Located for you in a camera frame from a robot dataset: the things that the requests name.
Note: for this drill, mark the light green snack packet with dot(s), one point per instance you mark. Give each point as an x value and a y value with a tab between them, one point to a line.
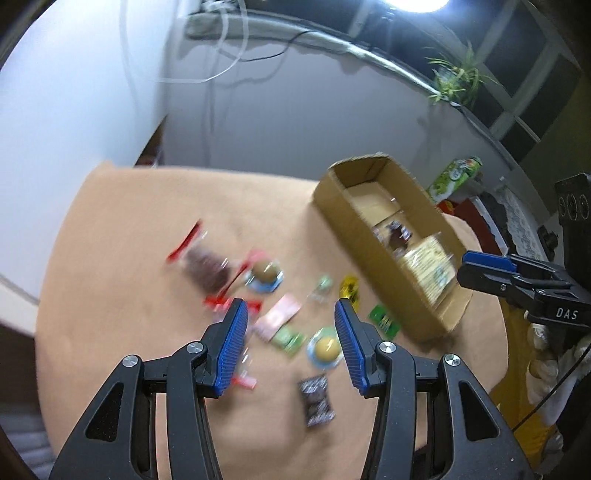
288	340

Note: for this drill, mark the pink snack packet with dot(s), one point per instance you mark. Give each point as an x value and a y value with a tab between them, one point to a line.
277	316

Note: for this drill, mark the black snack packet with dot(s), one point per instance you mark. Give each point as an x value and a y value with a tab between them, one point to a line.
316	399

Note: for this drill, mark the dark green snack packet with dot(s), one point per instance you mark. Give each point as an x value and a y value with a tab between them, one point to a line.
383	319

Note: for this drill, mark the dark candy packet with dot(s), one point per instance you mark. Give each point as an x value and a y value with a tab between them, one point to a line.
397	235

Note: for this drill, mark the green drink carton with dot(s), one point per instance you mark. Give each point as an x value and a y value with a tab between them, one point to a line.
455	177

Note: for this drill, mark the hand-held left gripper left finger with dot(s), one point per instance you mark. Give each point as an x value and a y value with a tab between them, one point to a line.
233	346

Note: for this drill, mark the small red snack packet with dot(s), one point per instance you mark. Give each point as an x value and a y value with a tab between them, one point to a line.
244	382

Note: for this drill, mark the grey window sill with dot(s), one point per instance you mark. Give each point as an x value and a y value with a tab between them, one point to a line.
332	41

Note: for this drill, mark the small green candy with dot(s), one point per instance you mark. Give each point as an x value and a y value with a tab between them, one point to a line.
323	286

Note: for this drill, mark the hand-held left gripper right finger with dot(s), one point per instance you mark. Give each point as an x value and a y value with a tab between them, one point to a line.
348	346

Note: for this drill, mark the red box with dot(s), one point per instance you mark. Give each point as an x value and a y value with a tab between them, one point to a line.
466	221

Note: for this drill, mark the cardboard box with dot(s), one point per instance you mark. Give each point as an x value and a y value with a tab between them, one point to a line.
351	221

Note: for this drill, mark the large tan snack packet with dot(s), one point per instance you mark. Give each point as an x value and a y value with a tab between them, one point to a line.
427	265

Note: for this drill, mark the window frame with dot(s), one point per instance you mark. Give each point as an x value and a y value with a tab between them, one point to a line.
512	99

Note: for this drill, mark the small yellow snack packet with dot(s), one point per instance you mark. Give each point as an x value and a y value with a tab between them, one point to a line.
350	288

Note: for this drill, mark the pale crumpled cloth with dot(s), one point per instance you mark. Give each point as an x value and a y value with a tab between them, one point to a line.
542	369

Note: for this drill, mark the blue round jelly cup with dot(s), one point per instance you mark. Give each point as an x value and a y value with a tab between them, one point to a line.
325	348
265	272

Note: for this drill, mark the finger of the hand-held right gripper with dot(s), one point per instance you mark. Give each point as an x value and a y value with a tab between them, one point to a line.
489	261
480	277

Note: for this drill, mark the potted spider plant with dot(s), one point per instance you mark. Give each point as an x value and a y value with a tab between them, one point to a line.
455	76

